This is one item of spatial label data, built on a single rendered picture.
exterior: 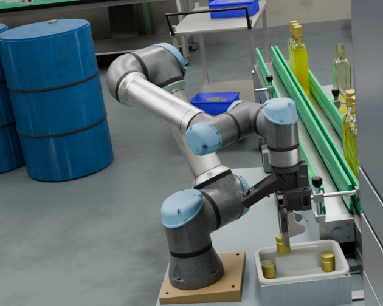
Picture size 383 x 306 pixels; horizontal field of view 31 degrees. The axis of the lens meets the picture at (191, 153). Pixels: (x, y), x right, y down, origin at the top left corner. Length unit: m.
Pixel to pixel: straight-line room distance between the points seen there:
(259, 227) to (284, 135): 0.63
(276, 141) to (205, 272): 0.44
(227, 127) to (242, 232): 0.62
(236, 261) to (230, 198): 0.19
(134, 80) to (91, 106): 2.96
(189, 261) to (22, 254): 2.23
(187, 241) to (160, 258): 1.83
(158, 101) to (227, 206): 0.35
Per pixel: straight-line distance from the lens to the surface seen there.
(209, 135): 1.58
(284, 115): 1.60
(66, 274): 3.68
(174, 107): 1.69
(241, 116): 1.65
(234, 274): 1.90
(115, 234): 3.97
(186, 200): 1.82
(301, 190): 1.67
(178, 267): 1.87
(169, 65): 1.93
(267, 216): 2.25
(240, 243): 2.11
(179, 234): 1.81
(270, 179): 1.68
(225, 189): 1.88
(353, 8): 0.86
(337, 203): 2.01
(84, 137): 4.77
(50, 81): 4.62
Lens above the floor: 1.76
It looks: 21 degrees down
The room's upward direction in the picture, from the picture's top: 8 degrees counter-clockwise
